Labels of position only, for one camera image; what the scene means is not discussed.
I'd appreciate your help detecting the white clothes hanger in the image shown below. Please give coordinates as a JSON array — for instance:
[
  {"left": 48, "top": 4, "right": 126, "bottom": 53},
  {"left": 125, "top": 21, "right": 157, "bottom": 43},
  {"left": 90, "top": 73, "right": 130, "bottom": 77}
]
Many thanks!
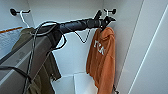
[
  {"left": 18, "top": 9, "right": 32, "bottom": 30},
  {"left": 101, "top": 8, "right": 111, "bottom": 30}
]

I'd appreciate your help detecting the orange hoodie with white print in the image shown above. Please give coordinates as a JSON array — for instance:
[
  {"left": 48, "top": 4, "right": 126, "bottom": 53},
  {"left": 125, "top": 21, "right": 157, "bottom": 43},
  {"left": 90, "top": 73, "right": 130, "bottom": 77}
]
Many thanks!
[{"left": 85, "top": 25, "right": 116, "bottom": 94}]

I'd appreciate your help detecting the white wardrobe door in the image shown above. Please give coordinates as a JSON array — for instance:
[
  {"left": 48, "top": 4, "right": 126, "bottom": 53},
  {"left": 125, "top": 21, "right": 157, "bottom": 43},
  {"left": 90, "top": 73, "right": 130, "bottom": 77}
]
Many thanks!
[{"left": 117, "top": 0, "right": 168, "bottom": 94}]

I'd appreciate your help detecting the black wardrobe hook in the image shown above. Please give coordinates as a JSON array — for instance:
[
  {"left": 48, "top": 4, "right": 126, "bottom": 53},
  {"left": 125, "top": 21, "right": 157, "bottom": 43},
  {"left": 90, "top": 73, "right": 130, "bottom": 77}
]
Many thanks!
[
  {"left": 9, "top": 7, "right": 32, "bottom": 17},
  {"left": 103, "top": 7, "right": 118, "bottom": 16}
]

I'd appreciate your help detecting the white wardrobe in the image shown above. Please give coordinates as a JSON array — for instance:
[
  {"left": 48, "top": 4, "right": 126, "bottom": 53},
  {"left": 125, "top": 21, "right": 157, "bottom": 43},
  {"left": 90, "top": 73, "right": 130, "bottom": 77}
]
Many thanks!
[{"left": 0, "top": 0, "right": 145, "bottom": 94}]

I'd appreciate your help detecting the dark door hinge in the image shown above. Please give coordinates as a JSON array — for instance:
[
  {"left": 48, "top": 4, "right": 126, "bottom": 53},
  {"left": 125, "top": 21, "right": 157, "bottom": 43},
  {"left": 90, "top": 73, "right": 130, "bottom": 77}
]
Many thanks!
[{"left": 112, "top": 85, "right": 119, "bottom": 94}]

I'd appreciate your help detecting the olive green jacket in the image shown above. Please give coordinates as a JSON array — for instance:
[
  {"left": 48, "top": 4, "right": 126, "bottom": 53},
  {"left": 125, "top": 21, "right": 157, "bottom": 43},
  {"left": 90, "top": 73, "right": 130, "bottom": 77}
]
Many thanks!
[{"left": 12, "top": 27, "right": 63, "bottom": 94}]

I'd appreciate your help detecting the white sticker with orange bar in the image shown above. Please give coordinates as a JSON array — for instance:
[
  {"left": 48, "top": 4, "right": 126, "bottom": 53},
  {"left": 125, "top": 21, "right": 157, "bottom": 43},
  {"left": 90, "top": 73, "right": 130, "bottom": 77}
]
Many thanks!
[{"left": 0, "top": 26, "right": 24, "bottom": 51}]

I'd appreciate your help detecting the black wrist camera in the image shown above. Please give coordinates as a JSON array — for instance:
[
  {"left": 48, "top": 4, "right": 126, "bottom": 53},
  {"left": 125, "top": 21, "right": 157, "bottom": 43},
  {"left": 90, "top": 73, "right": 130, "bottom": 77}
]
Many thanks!
[{"left": 93, "top": 9, "right": 103, "bottom": 21}]

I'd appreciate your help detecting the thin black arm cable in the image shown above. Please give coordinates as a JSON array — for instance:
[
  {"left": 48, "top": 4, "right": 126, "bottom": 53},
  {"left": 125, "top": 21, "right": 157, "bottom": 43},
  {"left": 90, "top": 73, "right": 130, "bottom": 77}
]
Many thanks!
[{"left": 73, "top": 29, "right": 92, "bottom": 45}]

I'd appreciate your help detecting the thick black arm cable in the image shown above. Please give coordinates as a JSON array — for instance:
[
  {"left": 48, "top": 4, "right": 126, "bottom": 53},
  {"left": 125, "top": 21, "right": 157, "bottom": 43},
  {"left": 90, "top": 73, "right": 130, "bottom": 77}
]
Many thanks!
[{"left": 21, "top": 20, "right": 68, "bottom": 94}]

